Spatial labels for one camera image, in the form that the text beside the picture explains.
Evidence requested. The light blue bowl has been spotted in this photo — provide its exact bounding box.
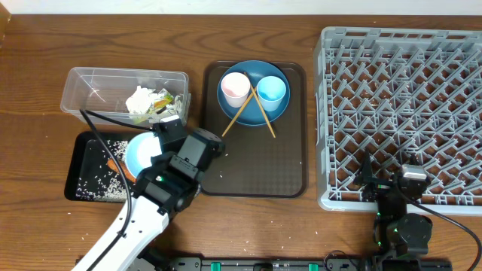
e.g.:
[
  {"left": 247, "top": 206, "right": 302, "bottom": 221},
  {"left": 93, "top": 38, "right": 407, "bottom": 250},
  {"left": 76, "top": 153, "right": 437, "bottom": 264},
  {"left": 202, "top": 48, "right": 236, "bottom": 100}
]
[{"left": 124, "top": 132, "right": 162, "bottom": 178}]

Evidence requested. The white paper napkin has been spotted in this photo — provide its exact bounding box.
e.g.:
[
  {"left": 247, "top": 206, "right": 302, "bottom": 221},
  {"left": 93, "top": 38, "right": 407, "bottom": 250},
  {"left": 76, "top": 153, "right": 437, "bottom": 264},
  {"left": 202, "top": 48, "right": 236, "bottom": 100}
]
[{"left": 165, "top": 95, "right": 184, "bottom": 116}]

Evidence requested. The white tissue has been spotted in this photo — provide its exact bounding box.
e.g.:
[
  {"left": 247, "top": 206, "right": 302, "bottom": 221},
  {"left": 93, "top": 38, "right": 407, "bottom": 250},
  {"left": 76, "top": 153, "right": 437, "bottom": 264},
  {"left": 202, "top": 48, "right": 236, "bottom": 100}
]
[{"left": 125, "top": 86, "right": 154, "bottom": 114}]

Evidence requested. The pile of white rice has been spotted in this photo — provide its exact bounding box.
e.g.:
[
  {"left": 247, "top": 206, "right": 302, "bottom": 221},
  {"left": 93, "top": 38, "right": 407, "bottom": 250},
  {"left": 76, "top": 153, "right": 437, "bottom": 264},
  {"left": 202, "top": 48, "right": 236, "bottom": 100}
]
[{"left": 75, "top": 139, "right": 126, "bottom": 202}]

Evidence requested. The orange carrot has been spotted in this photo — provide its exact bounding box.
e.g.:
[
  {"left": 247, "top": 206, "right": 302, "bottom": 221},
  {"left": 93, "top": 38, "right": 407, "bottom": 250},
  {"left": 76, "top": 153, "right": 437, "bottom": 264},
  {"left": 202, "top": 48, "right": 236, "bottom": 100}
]
[{"left": 107, "top": 159, "right": 136, "bottom": 183}]

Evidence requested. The wooden chopstick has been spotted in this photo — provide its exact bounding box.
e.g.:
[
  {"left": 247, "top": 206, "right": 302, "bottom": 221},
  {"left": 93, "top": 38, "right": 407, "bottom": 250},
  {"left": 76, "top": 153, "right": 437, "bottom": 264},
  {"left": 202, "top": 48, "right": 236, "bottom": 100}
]
[
  {"left": 221, "top": 85, "right": 255, "bottom": 137},
  {"left": 244, "top": 72, "right": 276, "bottom": 138}
]

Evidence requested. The yellow green snack wrapper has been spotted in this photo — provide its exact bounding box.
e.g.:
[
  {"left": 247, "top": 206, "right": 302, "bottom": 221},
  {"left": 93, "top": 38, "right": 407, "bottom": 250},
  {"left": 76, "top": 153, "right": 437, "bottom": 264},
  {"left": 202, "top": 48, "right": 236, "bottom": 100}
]
[{"left": 148, "top": 89, "right": 174, "bottom": 114}]

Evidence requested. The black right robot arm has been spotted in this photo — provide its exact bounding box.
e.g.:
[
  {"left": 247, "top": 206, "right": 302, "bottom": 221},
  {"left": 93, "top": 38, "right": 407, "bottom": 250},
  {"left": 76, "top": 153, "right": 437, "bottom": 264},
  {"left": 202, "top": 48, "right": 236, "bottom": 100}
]
[{"left": 354, "top": 151, "right": 433, "bottom": 270}]

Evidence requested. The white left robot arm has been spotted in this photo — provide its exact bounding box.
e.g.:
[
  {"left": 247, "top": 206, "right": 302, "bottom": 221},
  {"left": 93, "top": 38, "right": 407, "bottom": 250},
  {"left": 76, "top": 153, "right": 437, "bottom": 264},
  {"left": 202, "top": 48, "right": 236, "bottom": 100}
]
[{"left": 75, "top": 117, "right": 224, "bottom": 270}]

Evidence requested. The grey dishwasher rack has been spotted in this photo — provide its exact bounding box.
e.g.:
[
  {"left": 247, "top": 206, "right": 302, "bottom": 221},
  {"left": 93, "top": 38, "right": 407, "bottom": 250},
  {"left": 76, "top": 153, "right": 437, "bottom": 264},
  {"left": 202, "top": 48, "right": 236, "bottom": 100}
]
[{"left": 314, "top": 26, "right": 481, "bottom": 216}]

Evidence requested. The clear plastic bin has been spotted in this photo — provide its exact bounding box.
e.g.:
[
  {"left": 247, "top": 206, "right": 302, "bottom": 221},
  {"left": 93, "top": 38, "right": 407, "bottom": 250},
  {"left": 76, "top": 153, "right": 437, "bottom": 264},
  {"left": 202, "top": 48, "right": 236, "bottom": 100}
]
[{"left": 60, "top": 67, "right": 191, "bottom": 127}]

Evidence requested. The black plastic tray bin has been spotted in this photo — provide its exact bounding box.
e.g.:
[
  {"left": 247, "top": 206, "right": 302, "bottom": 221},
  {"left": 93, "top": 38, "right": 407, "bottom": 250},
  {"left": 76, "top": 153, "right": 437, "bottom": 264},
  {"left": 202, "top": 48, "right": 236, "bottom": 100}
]
[{"left": 64, "top": 132, "right": 127, "bottom": 203}]

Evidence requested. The pink cup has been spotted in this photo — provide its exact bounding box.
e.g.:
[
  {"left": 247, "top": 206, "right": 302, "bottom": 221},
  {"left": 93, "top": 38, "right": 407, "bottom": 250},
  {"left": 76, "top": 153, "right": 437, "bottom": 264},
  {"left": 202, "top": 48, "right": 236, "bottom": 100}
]
[{"left": 221, "top": 72, "right": 250, "bottom": 108}]

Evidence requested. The brown serving tray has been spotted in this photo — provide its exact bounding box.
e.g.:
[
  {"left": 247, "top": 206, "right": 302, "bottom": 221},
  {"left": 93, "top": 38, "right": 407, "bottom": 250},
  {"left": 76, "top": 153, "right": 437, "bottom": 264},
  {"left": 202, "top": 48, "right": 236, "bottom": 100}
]
[{"left": 200, "top": 61, "right": 308, "bottom": 198}]

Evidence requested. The light blue cup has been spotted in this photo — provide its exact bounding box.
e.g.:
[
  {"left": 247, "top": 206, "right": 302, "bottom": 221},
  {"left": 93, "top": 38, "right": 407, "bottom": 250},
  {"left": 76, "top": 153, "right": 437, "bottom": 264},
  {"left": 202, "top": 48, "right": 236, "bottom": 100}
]
[{"left": 257, "top": 76, "right": 287, "bottom": 111}]

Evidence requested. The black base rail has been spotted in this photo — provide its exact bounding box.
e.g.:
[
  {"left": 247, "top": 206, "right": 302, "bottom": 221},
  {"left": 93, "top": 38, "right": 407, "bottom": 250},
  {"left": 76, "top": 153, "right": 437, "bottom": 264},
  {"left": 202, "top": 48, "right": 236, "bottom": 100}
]
[{"left": 75, "top": 256, "right": 453, "bottom": 271}]

